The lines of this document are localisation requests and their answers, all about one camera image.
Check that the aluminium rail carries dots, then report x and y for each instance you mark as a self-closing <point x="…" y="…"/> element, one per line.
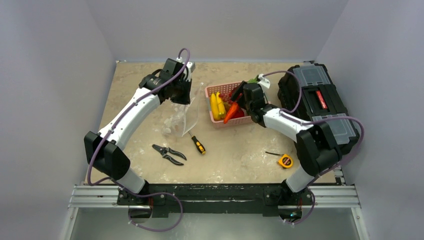
<point x="106" y="196"/>

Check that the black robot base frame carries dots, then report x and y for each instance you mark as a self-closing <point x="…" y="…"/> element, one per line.
<point x="266" y="199"/>

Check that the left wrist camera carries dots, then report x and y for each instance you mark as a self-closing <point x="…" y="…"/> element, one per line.
<point x="184" y="70"/>

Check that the purple toy grapes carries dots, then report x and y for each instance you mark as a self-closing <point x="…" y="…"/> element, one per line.
<point x="226" y="98"/>

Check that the pink plastic basket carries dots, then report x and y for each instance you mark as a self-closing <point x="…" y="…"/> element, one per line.
<point x="226" y="90"/>

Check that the yellow toy banana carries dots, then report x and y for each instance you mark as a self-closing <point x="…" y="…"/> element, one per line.
<point x="214" y="107"/>
<point x="220" y="105"/>

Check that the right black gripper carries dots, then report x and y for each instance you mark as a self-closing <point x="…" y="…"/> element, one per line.
<point x="243" y="91"/>

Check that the clear zip top bag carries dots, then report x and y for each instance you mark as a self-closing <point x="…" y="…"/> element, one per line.
<point x="184" y="117"/>

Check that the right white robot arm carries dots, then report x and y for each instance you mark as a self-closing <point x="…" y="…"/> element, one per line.
<point x="316" y="147"/>

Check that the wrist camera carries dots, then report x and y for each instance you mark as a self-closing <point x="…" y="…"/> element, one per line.
<point x="263" y="81"/>
<point x="184" y="70"/>

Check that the red toy pomegranate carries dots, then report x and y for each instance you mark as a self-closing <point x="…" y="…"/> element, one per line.
<point x="239" y="114"/>

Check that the yellow tape measure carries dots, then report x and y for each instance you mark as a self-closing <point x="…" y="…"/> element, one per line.
<point x="285" y="161"/>

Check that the black yellow screwdriver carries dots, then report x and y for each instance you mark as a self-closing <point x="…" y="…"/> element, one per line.
<point x="199" y="146"/>

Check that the black pliers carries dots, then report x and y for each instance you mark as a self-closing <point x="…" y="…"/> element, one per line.
<point x="165" y="152"/>

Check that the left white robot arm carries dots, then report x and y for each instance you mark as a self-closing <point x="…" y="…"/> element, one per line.
<point x="105" y="149"/>

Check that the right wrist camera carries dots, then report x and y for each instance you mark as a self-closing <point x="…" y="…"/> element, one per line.
<point x="263" y="81"/>

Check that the black tool box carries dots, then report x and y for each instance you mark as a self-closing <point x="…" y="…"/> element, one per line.
<point x="319" y="100"/>

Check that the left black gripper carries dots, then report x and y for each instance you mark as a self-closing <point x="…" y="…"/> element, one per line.
<point x="185" y="99"/>

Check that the orange toy carrot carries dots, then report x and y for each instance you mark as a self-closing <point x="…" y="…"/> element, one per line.
<point x="233" y="108"/>

